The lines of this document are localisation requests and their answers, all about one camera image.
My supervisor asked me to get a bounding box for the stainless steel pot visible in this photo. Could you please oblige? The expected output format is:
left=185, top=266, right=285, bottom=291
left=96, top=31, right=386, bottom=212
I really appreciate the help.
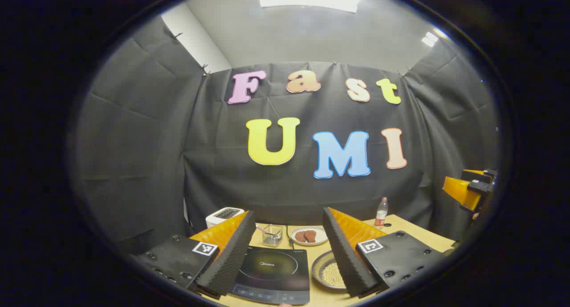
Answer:
left=311, top=250, right=349, bottom=291

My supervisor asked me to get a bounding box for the white toaster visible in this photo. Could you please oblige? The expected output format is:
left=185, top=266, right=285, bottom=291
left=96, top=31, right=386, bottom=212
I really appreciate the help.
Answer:
left=206, top=207, right=244, bottom=229

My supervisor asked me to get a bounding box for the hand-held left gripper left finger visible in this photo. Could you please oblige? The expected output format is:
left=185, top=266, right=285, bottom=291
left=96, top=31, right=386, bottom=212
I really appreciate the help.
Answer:
left=134, top=210, right=257, bottom=299

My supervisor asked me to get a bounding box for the metal wire basket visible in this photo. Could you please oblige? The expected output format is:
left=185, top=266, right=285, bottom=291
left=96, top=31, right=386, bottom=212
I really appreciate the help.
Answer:
left=262, top=225, right=283, bottom=247

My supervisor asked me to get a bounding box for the black induction cooktop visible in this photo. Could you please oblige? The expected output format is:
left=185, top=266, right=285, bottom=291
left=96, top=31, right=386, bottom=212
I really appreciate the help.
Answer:
left=232, top=246, right=311, bottom=305

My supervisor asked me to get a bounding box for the white round plate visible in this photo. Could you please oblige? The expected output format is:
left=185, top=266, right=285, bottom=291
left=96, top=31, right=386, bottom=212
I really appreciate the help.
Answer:
left=291, top=226, right=329, bottom=246

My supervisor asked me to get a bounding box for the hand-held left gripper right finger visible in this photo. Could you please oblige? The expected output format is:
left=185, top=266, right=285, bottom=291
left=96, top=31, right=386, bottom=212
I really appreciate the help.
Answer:
left=322, top=207, right=446, bottom=299

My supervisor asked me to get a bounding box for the pile of soybeans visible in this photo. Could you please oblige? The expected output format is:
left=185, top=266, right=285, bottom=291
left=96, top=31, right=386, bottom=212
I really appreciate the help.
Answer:
left=322, top=262, right=346, bottom=287

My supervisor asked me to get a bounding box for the clear plastic water bottle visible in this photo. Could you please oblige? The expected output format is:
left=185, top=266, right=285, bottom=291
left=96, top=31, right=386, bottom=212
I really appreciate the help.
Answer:
left=374, top=197, right=389, bottom=227

